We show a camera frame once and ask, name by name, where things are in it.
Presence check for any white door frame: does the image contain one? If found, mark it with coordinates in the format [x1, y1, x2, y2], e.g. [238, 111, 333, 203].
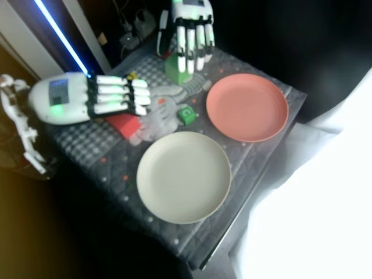
[0, 0, 112, 81]

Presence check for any white plate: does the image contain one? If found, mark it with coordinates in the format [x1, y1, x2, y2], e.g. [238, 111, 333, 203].
[136, 131, 233, 225]

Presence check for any pink plate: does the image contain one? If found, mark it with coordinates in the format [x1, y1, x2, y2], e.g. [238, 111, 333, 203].
[206, 73, 289, 143]

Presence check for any red block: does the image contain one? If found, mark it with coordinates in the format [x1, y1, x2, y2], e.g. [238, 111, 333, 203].
[105, 113, 141, 141]

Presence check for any white power adapter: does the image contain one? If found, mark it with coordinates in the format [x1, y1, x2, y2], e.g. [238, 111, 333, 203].
[120, 31, 141, 49]

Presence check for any small green letter cube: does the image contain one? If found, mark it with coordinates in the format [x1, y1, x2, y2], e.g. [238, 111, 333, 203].
[177, 106, 196, 127]

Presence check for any grey quilt with bear print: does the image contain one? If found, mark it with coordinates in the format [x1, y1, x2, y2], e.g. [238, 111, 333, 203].
[48, 43, 308, 270]

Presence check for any large green cube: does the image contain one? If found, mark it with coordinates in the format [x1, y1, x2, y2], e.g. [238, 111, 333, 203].
[164, 53, 194, 85]

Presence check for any white sheet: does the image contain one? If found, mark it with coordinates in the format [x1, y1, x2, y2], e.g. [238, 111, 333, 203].
[228, 68, 372, 279]

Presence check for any blue-white light strip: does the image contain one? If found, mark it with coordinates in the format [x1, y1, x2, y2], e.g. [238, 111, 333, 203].
[34, 0, 92, 79]

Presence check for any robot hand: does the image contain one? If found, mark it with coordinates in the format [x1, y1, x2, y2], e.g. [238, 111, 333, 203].
[28, 72, 151, 126]
[156, 0, 216, 75]

